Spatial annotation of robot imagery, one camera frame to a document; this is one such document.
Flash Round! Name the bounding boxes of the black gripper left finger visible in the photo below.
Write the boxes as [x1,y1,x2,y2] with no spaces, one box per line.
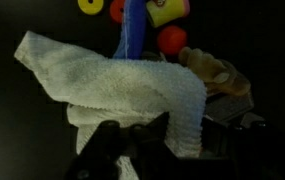
[63,119,122,180]

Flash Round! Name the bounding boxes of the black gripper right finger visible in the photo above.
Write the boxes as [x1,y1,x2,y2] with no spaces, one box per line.
[129,111,196,180]

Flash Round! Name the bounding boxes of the white terry towel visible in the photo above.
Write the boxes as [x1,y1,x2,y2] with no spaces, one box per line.
[13,30,207,180]

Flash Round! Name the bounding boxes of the short black block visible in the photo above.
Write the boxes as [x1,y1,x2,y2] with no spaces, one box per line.
[201,92,255,123]

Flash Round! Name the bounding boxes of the brown plush toy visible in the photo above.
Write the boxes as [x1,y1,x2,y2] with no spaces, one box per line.
[177,46,252,98]

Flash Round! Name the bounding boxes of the red ball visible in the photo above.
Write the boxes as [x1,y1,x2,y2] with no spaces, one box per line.
[156,25,188,56]

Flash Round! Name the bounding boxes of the blue plush toy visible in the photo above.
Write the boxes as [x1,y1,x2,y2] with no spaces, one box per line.
[112,0,147,61]

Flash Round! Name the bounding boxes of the yellow toy cup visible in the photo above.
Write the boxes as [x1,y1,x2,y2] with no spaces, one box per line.
[145,0,192,29]

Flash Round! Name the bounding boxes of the yellow ring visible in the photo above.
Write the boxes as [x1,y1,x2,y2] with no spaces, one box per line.
[77,0,105,16]

